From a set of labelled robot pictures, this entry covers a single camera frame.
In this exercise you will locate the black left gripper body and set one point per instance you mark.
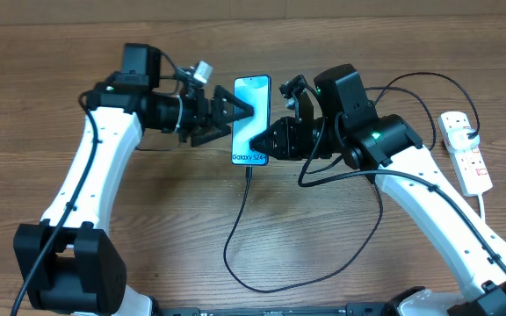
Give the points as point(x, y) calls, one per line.
point(192, 115)

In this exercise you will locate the Galaxy smartphone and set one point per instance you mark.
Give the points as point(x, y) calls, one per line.
point(256, 91)

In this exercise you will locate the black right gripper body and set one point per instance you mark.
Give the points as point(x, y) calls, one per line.
point(302, 139)

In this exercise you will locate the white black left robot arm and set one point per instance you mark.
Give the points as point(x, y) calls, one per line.
point(67, 260)

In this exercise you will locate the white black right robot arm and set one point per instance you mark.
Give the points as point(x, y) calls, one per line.
point(333, 115)

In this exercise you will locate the white charger adapter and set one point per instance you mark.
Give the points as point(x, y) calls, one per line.
point(462, 139)

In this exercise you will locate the white power strip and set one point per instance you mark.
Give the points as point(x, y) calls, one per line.
point(469, 166)

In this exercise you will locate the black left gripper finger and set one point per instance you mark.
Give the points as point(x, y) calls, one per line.
point(203, 135)
point(227, 108)

